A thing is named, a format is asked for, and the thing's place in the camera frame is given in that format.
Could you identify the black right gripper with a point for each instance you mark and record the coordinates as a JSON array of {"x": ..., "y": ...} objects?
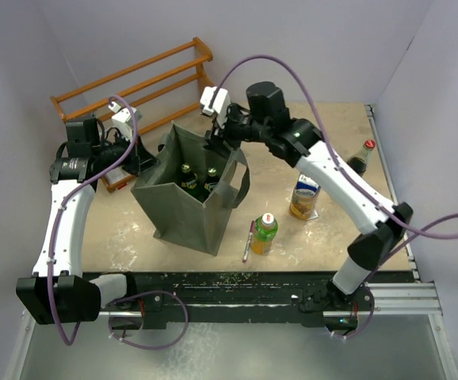
[{"x": 216, "y": 137}]

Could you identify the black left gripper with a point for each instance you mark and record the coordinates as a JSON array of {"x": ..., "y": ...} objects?
[{"x": 139, "y": 159}]

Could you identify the green Perrier glass bottle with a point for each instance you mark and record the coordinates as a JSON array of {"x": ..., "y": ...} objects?
[{"x": 190, "y": 182}]

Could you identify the orange juice plastic bottle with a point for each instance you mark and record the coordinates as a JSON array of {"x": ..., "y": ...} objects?
[{"x": 265, "y": 230}]

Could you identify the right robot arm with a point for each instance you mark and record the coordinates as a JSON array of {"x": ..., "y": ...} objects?
[{"x": 300, "y": 143}]

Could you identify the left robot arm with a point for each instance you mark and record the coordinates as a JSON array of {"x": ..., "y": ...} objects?
[{"x": 56, "y": 290}]

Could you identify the orange wooden shoe rack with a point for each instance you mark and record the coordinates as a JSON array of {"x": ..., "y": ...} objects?
[{"x": 142, "y": 83}]

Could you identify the pink white marker pen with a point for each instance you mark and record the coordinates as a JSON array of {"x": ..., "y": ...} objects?
[{"x": 248, "y": 242}]

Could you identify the blue orange juice carton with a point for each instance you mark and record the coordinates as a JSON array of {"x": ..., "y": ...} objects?
[{"x": 304, "y": 199}]

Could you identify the dark cola glass bottle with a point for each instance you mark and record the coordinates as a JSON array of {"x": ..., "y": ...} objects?
[{"x": 359, "y": 161}]

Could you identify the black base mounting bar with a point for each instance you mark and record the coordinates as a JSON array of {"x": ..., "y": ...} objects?
[{"x": 304, "y": 298}]

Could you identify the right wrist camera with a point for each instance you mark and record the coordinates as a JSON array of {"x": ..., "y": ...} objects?
[{"x": 214, "y": 102}]

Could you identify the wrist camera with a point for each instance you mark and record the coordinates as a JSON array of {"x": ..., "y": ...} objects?
[
  {"x": 214, "y": 102},
  {"x": 122, "y": 120}
]

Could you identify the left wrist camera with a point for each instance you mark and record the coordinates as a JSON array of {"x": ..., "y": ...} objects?
[{"x": 122, "y": 120}]

